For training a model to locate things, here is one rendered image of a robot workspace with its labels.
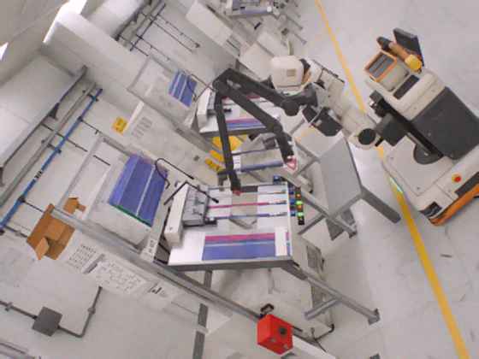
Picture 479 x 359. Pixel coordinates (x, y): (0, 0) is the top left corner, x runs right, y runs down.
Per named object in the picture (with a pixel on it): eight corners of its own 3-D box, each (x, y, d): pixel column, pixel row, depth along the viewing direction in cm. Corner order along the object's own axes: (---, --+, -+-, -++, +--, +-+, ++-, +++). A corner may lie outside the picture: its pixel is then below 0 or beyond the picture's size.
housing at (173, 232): (192, 197, 287) (189, 181, 279) (181, 249, 248) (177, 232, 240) (181, 197, 288) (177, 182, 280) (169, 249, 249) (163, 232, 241)
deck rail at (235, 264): (292, 263, 226) (292, 256, 223) (293, 267, 225) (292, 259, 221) (170, 269, 235) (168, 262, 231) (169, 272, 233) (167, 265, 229)
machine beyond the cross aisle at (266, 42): (304, 24, 704) (219, -53, 638) (309, 39, 639) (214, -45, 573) (254, 79, 771) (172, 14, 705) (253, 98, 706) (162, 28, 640)
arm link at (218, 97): (209, 91, 237) (209, 88, 247) (214, 114, 242) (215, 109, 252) (284, 75, 235) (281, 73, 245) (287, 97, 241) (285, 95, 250)
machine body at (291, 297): (326, 252, 318) (267, 214, 296) (339, 332, 262) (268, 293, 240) (271, 290, 350) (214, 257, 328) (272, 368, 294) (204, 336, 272)
